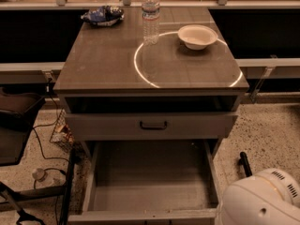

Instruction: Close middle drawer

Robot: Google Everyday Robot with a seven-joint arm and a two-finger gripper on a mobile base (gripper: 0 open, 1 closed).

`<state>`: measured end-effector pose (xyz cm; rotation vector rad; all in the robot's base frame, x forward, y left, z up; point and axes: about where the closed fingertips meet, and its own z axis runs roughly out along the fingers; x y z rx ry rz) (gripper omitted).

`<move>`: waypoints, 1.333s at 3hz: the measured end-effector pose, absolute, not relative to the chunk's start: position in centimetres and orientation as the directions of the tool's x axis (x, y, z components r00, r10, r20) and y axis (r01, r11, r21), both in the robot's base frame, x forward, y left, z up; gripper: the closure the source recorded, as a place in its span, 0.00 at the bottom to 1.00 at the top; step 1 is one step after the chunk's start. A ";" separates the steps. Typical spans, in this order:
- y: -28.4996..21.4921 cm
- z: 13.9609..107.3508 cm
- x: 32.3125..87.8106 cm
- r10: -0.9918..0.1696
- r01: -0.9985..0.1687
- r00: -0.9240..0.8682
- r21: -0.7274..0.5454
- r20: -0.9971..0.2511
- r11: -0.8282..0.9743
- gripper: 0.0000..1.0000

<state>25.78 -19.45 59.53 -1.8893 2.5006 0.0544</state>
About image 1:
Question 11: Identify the black bar right floor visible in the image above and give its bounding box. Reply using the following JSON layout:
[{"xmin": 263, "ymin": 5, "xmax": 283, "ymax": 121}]
[{"xmin": 239, "ymin": 152, "xmax": 252, "ymax": 177}]

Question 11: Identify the white bottle on floor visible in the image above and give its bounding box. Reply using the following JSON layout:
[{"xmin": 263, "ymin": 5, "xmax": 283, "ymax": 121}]
[{"xmin": 32, "ymin": 168, "xmax": 54, "ymax": 188}]

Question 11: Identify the white paper bowl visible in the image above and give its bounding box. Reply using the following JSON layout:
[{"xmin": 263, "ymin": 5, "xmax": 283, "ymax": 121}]
[{"xmin": 178, "ymin": 24, "xmax": 218, "ymax": 51}]

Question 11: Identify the clear plastic water bottle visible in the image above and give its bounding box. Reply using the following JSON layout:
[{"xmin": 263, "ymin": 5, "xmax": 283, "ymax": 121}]
[{"xmin": 142, "ymin": 0, "xmax": 160, "ymax": 46}]

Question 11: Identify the grey drawer cabinet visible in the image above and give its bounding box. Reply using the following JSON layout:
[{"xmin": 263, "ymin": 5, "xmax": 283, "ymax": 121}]
[{"xmin": 54, "ymin": 7, "xmax": 248, "ymax": 152}]

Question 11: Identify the blue chip bag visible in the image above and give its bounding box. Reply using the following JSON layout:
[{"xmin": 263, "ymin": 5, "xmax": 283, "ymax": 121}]
[{"xmin": 81, "ymin": 6, "xmax": 124, "ymax": 27}]

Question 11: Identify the black stand left floor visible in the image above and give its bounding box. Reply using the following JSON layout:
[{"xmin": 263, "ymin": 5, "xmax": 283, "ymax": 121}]
[{"xmin": 0, "ymin": 149, "xmax": 77, "ymax": 225}]

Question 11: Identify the upper grey drawer with handle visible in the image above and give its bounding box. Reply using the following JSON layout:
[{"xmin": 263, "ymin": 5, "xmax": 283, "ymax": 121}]
[{"xmin": 66, "ymin": 112, "xmax": 237, "ymax": 141}]

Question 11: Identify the dark chair on left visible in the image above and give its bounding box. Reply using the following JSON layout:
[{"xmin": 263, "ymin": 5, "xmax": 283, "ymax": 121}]
[{"xmin": 0, "ymin": 87, "xmax": 45, "ymax": 166}]

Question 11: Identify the wire basket on floor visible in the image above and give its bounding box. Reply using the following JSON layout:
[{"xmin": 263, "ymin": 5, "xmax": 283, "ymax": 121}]
[{"xmin": 50, "ymin": 110, "xmax": 74, "ymax": 153}]

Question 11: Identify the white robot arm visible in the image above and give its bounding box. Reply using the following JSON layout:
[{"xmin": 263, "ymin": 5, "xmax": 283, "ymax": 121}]
[{"xmin": 217, "ymin": 168, "xmax": 300, "ymax": 225}]

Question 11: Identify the black cable on floor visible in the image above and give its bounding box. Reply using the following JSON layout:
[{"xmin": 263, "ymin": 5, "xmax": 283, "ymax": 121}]
[{"xmin": 32, "ymin": 78, "xmax": 70, "ymax": 199}]

